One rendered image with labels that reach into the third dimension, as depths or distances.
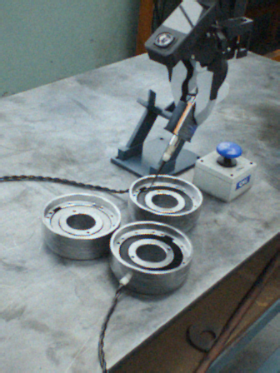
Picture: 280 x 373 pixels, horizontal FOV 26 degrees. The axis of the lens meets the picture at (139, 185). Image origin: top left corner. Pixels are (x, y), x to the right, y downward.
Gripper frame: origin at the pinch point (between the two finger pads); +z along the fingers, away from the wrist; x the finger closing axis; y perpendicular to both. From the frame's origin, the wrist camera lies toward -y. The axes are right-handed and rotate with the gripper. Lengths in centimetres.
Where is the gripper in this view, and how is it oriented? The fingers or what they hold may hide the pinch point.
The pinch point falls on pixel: (187, 114)
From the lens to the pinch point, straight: 90.5
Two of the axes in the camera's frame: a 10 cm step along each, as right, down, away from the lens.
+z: -0.9, 8.4, 5.3
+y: 6.8, -3.3, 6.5
